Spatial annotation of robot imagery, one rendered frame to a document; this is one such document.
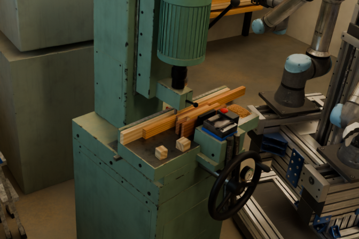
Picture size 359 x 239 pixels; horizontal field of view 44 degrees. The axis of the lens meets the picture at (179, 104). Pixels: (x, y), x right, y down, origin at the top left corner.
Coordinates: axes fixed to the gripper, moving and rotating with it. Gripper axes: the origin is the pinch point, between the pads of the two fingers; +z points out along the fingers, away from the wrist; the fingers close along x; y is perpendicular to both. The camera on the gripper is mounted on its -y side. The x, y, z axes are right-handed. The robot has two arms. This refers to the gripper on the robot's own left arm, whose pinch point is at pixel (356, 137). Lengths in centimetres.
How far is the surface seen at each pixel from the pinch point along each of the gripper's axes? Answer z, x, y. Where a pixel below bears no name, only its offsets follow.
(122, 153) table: 18, 77, 27
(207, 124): -5, 56, 17
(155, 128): 5, 73, 21
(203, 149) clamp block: -4, 56, 27
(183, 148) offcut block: 4, 59, 24
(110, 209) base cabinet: 15, 92, 63
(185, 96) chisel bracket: -6, 67, 9
